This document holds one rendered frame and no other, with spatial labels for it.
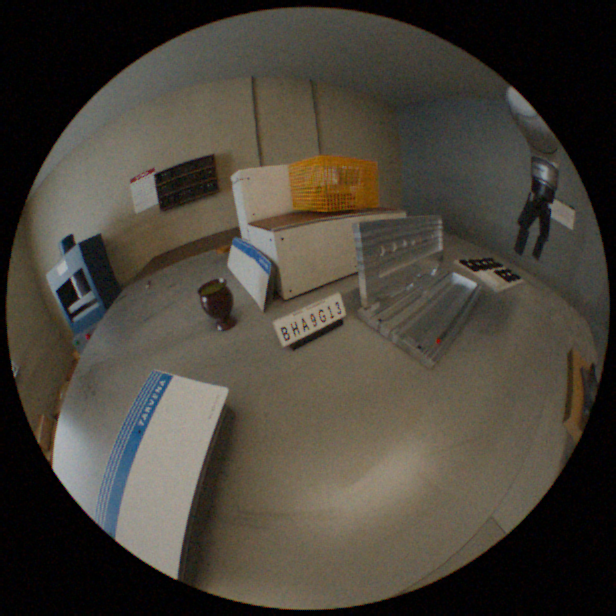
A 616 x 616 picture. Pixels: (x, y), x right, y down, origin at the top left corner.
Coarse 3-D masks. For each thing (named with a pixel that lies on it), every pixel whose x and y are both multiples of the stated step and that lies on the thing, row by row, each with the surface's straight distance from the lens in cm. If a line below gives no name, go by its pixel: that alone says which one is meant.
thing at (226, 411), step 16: (144, 384) 34; (128, 416) 33; (224, 416) 30; (224, 432) 31; (112, 448) 35; (208, 448) 28; (224, 448) 32; (208, 464) 29; (208, 480) 30; (208, 496) 31; (96, 512) 39; (192, 512) 30; (192, 528) 32; (192, 544) 33; (192, 560) 36; (192, 576) 38
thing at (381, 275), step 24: (432, 216) 66; (360, 240) 37; (384, 240) 44; (408, 240) 53; (432, 240) 68; (360, 264) 38; (384, 264) 45; (408, 264) 52; (432, 264) 67; (360, 288) 40; (384, 288) 44
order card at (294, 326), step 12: (324, 300) 40; (336, 300) 41; (300, 312) 37; (312, 312) 38; (324, 312) 40; (336, 312) 42; (276, 324) 36; (288, 324) 37; (300, 324) 38; (312, 324) 39; (324, 324) 40; (288, 336) 37; (300, 336) 38
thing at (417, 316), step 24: (408, 288) 56; (432, 288) 59; (456, 288) 65; (480, 288) 73; (360, 312) 43; (384, 312) 44; (408, 312) 46; (432, 312) 49; (456, 312) 53; (408, 336) 39; (432, 336) 42; (432, 360) 37
